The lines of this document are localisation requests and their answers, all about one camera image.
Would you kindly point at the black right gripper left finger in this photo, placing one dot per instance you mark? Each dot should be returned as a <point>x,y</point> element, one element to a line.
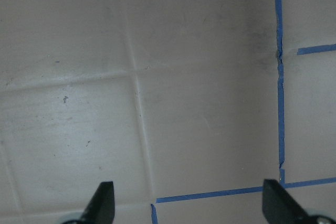
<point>101,207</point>

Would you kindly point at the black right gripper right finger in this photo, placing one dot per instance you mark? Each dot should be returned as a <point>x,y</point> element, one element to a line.
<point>278,206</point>

